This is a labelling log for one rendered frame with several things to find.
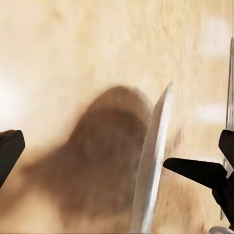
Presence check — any saucer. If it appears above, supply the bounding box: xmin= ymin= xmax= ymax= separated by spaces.
xmin=130 ymin=81 xmax=173 ymax=234

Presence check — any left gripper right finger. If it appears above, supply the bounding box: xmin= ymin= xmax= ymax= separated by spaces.
xmin=218 ymin=129 xmax=234 ymax=169

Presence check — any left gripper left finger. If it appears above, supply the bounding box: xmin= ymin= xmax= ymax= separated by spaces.
xmin=0 ymin=130 xmax=25 ymax=188

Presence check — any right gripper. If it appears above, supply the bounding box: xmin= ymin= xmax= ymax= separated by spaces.
xmin=162 ymin=157 xmax=234 ymax=229

